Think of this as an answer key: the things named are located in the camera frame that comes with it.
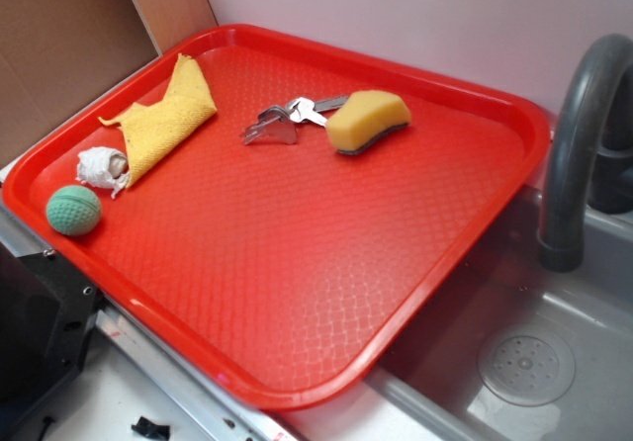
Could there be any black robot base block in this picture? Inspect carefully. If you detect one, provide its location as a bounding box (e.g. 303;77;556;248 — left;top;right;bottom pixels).
1;247;102;432

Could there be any crumpled white paper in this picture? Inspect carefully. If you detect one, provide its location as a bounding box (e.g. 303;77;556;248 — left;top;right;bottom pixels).
75;146;130;199

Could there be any silver key bunch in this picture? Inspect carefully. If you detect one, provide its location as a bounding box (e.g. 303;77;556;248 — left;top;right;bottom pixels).
240;95;348;145

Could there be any yellow sponge with scourer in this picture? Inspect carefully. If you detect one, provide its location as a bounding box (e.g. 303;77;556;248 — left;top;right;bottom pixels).
325;90;412;155

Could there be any yellow cloth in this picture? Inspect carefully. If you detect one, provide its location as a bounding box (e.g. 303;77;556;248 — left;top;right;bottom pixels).
100;53;218;188

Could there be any grey toy sink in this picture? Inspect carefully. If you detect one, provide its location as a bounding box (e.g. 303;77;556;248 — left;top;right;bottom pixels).
283;188;632;440

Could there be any green dimpled ball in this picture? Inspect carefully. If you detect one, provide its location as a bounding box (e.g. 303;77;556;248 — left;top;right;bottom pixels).
45;185;102;236

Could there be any round sink drain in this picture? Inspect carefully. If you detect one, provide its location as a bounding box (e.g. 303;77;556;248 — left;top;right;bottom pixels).
478;324;576;407

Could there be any grey plastic faucet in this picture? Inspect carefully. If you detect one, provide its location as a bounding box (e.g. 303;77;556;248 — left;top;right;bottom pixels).
537;34;632;272

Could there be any black tape scrap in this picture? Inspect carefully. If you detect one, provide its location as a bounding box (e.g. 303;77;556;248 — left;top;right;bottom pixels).
131;416;171;441

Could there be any brown cardboard panel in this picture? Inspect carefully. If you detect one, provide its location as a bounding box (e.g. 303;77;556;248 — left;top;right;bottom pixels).
1;0;217;165

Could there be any aluminium frame rail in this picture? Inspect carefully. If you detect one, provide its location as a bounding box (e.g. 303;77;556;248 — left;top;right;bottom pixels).
1;210;293;440

